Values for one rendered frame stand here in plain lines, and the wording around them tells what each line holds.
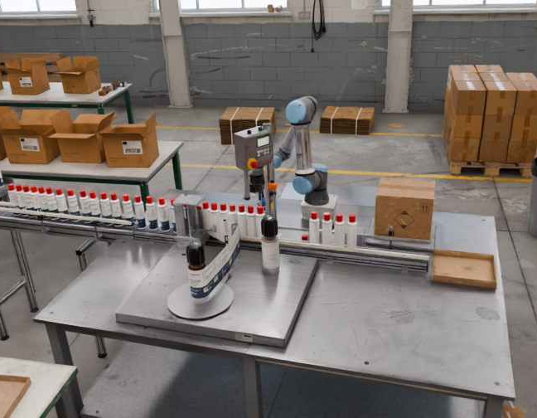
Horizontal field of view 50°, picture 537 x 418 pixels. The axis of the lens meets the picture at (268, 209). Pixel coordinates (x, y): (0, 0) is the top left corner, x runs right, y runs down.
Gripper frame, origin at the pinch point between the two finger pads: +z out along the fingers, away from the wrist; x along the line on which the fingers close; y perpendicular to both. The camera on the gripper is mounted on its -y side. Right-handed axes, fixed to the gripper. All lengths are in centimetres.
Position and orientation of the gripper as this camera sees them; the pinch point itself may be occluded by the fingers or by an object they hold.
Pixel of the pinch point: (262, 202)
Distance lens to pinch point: 361.1
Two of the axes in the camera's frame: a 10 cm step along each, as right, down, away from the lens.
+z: 0.4, 9.0, 4.4
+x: -2.1, 4.4, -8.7
